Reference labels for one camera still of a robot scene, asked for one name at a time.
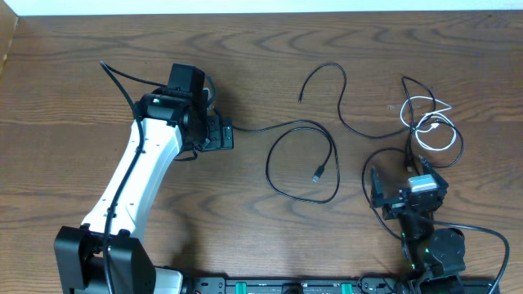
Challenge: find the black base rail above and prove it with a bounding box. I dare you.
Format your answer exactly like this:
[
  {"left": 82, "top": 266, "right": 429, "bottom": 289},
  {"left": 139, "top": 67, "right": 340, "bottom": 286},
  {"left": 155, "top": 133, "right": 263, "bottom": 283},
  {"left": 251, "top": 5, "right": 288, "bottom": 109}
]
[{"left": 180, "top": 274, "right": 500, "bottom": 294}]

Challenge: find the black usb cable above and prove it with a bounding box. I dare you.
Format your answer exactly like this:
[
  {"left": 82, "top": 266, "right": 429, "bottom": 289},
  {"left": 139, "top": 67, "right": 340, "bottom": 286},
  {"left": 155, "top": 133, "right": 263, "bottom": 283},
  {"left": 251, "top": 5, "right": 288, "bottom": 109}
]
[{"left": 212, "top": 105, "right": 342, "bottom": 205}]

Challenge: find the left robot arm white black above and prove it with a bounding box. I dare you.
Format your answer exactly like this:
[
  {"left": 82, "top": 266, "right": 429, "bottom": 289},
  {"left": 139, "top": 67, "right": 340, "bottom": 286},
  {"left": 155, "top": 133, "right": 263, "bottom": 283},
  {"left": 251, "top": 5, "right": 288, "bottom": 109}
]
[{"left": 54, "top": 64, "right": 234, "bottom": 293}]

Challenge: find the white usb cable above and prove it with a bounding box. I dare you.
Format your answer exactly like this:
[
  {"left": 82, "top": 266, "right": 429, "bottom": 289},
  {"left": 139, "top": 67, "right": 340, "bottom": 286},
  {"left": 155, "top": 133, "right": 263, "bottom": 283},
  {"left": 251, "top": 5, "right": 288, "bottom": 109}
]
[{"left": 387, "top": 96, "right": 458, "bottom": 153}]

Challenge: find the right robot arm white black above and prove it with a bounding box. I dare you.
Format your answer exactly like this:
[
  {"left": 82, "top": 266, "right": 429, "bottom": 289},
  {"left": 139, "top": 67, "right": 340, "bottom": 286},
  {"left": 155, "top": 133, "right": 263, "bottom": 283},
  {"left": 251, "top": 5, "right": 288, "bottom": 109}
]
[{"left": 369, "top": 158, "right": 466, "bottom": 293}]

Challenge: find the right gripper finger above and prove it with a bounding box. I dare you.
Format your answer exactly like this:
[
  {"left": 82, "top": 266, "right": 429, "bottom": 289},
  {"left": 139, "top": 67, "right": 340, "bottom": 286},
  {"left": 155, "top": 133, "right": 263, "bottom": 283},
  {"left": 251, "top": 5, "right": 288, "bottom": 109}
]
[
  {"left": 419, "top": 157, "right": 448, "bottom": 189},
  {"left": 369, "top": 167, "right": 385, "bottom": 208}
]

